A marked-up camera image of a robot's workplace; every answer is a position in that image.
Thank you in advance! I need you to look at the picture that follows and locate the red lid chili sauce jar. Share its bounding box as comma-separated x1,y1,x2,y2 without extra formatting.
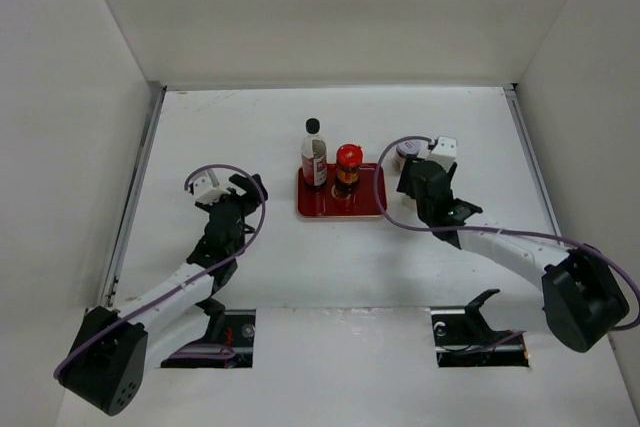
334,144,363,198

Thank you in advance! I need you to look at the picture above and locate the soy sauce bottle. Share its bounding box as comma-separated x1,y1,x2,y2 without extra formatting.
301,118,328,189

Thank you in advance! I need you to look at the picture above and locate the clear lid salt grinder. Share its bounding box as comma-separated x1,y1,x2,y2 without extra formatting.
402,194,417,211

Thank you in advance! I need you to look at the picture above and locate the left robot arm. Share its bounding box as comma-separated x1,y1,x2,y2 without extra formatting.
54,165,268,416

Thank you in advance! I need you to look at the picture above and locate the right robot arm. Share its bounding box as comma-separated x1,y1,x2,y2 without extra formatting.
397,158,629,353

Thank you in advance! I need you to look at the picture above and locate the white lid spice jar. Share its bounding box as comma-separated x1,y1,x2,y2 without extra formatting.
392,138,431,173

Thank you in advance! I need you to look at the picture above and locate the red rectangular tray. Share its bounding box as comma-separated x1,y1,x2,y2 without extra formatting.
296,163,382,220

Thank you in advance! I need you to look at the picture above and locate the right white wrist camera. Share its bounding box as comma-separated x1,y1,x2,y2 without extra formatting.
426,136,458,171

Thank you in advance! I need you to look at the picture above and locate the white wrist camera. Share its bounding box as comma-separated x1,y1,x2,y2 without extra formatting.
426,136,458,171
186,171,229,205

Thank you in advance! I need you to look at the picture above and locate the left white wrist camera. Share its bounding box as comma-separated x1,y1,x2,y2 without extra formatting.
186,171,229,205

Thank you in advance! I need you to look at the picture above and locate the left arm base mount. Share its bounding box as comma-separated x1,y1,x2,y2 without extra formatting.
160,299,256,369

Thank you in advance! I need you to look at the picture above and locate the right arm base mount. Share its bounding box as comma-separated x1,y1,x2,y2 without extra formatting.
430,289,529,368

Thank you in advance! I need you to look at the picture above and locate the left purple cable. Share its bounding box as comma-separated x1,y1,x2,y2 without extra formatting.
52,163,268,381

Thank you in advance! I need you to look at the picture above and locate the purple cable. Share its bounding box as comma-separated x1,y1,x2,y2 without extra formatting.
52,163,268,381
376,134,640,331

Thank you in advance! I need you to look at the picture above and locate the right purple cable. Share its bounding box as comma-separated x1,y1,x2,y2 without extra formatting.
376,134,640,331

